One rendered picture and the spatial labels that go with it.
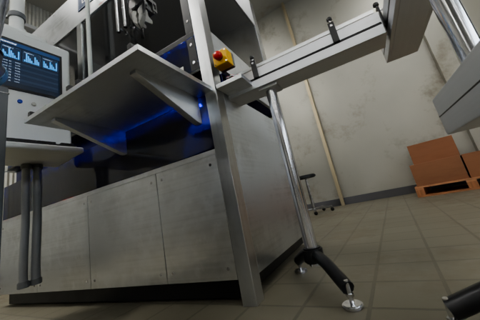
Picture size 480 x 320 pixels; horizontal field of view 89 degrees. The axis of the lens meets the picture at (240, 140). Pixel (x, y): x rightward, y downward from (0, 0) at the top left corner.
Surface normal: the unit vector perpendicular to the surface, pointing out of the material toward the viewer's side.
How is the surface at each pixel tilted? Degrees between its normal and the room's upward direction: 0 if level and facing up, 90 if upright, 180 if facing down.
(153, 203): 90
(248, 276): 90
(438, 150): 90
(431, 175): 90
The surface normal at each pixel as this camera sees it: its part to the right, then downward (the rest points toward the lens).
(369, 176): -0.53, -0.11
